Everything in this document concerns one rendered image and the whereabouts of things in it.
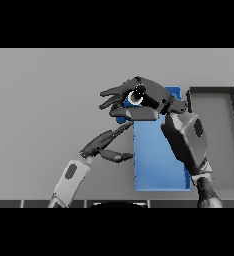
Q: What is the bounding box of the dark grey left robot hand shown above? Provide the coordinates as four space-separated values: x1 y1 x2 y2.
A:
79 120 135 164

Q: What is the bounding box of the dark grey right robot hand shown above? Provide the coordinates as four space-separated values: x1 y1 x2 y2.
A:
99 76 188 122

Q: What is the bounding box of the blue pipe with pale ring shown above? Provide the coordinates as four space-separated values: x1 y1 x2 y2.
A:
116 83 147 124

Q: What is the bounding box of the blue bin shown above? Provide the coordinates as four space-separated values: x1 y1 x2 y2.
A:
123 86 192 192

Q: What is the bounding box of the dark grey bin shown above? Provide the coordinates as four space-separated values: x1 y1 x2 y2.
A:
186 86 234 191

